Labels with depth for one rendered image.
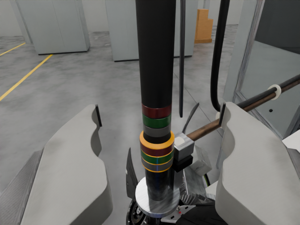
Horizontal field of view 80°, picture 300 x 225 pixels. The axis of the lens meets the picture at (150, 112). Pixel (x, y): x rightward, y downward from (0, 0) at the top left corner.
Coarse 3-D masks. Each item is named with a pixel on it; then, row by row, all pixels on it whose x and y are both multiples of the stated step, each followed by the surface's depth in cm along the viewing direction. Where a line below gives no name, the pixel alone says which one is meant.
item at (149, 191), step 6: (150, 174) 24; (156, 174) 24; (162, 174) 24; (168, 174) 25; (150, 180) 25; (156, 180) 24; (162, 180) 24; (168, 180) 26; (150, 186) 25; (156, 186) 25; (162, 186) 25; (150, 192) 27; (156, 192) 26; (162, 192) 26; (150, 198) 27; (156, 198) 27; (162, 198) 27
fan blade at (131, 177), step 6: (132, 162) 71; (126, 168) 82; (132, 168) 70; (126, 174) 82; (132, 174) 70; (126, 180) 82; (132, 180) 70; (126, 186) 82; (132, 186) 73; (132, 192) 75; (132, 198) 77
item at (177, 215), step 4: (184, 208) 47; (188, 208) 46; (176, 212) 46; (184, 212) 44; (168, 216) 45; (176, 216) 43; (180, 216) 42; (164, 220) 43; (168, 220) 42; (172, 220) 41; (176, 220) 40
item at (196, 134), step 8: (296, 80) 42; (288, 88) 40; (272, 96) 37; (256, 104) 34; (216, 120) 30; (200, 128) 28; (208, 128) 28; (216, 128) 29; (192, 136) 26; (200, 136) 27
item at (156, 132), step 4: (144, 128) 21; (148, 128) 20; (164, 128) 20; (168, 128) 20; (144, 132) 21; (148, 132) 20; (152, 132) 20; (156, 132) 20; (160, 132) 20; (164, 132) 20; (168, 132) 21; (152, 136) 20; (156, 136) 20; (160, 136) 20
